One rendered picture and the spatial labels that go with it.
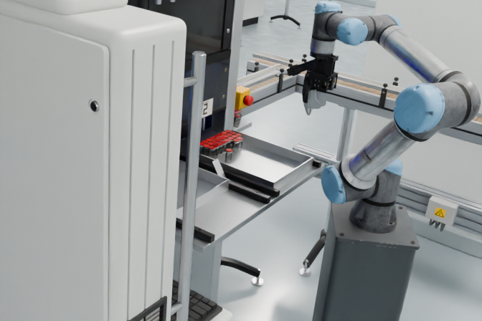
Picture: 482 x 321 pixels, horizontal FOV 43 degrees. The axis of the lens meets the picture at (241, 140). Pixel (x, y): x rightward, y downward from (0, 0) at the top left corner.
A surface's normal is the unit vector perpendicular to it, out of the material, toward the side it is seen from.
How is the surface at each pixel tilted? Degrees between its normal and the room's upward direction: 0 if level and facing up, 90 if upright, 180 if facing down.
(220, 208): 0
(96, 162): 90
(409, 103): 84
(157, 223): 90
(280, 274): 0
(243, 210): 0
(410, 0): 90
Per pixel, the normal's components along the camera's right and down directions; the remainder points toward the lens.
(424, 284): 0.09, -0.91
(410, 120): -0.82, 0.05
